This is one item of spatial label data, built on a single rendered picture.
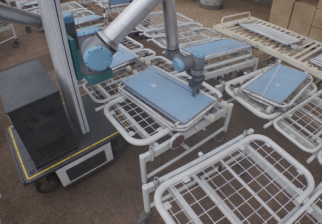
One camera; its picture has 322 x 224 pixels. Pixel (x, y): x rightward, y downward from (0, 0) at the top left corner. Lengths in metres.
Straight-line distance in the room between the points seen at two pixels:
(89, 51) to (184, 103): 0.81
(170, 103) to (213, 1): 4.73
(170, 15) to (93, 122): 1.04
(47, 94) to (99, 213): 0.92
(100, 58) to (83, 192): 1.11
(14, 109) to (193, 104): 1.17
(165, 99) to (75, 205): 1.05
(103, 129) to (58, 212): 0.72
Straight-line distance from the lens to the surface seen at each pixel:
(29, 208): 2.02
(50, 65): 3.76
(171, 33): 1.53
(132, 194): 1.85
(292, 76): 2.35
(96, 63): 1.24
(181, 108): 1.64
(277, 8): 4.79
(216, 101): 1.74
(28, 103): 1.44
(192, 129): 1.65
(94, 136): 1.83
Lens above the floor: 1.59
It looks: 38 degrees down
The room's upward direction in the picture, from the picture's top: straight up
